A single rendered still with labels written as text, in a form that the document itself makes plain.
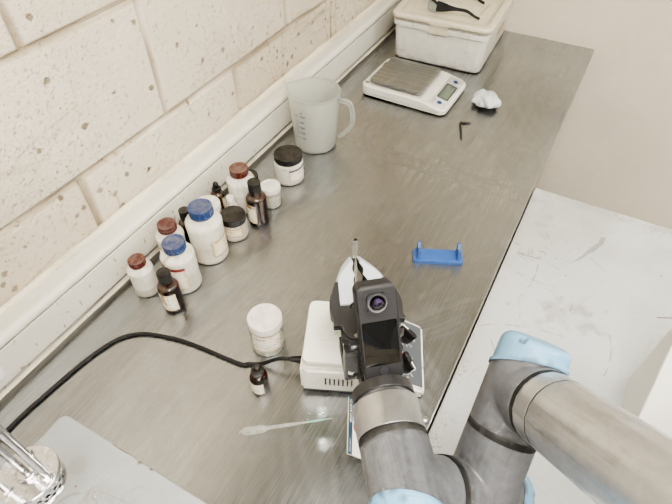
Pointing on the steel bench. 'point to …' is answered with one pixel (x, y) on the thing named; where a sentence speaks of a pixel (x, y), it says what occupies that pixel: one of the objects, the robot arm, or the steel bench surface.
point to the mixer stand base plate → (106, 471)
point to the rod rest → (437, 256)
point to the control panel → (414, 356)
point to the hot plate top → (320, 337)
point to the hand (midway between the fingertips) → (355, 261)
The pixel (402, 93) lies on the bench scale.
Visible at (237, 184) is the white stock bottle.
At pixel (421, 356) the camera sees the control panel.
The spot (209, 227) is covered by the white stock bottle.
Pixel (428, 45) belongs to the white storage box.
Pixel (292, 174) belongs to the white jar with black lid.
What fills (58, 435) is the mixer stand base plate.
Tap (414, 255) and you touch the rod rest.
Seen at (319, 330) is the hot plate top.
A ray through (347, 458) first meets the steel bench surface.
